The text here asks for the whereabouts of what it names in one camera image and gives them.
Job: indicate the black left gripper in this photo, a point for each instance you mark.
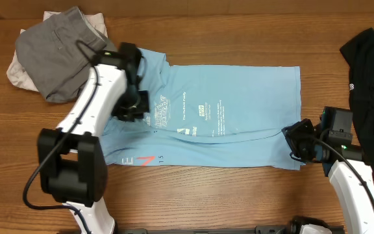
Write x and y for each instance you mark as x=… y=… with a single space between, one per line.
x=126 y=116

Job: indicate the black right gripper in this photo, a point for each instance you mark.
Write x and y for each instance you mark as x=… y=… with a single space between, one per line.
x=291 y=136

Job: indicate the light blue printed t-shirt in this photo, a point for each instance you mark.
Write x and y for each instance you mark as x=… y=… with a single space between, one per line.
x=209 y=115

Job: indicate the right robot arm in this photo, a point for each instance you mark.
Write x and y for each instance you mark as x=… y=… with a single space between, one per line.
x=330 y=144

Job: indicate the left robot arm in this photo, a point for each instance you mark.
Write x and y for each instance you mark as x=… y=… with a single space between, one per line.
x=71 y=166

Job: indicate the grey folded trousers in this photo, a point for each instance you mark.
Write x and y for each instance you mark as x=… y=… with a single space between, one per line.
x=49 y=55

